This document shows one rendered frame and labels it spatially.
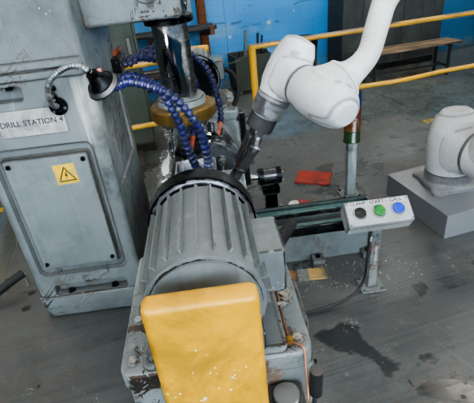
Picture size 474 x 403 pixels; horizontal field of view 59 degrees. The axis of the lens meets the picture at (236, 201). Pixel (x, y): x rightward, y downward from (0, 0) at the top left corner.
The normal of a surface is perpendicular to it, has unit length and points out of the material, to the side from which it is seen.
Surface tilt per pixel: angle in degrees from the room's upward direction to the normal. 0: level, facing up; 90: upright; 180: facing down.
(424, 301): 0
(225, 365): 90
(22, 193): 90
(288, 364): 90
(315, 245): 90
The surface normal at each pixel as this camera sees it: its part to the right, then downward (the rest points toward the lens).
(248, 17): 0.27, 0.46
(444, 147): -0.91, 0.22
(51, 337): -0.10, -0.86
